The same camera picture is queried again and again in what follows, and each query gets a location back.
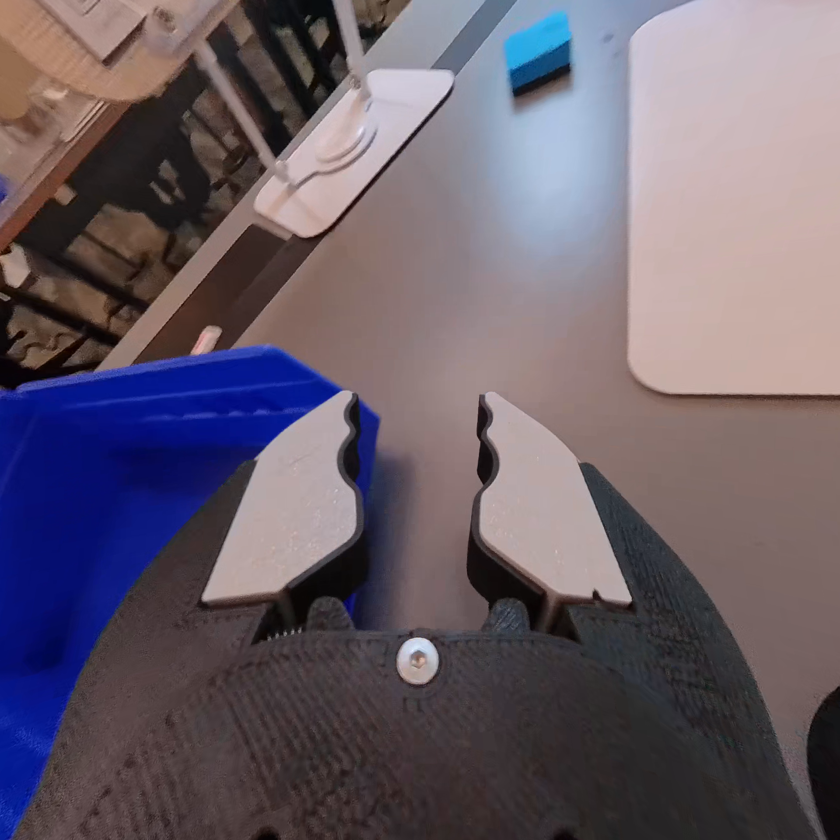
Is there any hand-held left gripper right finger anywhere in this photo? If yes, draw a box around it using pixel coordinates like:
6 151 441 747
466 392 635 608

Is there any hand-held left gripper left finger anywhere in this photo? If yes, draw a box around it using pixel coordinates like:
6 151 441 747
199 390 367 611

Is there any white whiteboard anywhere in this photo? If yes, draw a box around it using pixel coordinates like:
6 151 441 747
626 0 840 398

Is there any blue whiteboard eraser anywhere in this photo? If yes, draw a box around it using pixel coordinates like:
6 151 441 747
503 10 573 98

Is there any blue plastic bin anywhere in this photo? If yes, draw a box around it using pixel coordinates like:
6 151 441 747
0 344 382 840

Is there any black textured pad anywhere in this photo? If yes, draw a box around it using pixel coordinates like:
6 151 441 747
806 686 840 840

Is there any wooden background desk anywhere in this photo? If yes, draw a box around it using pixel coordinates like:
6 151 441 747
0 0 244 253

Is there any white stand with base plate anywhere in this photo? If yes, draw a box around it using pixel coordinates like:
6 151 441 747
193 0 455 238

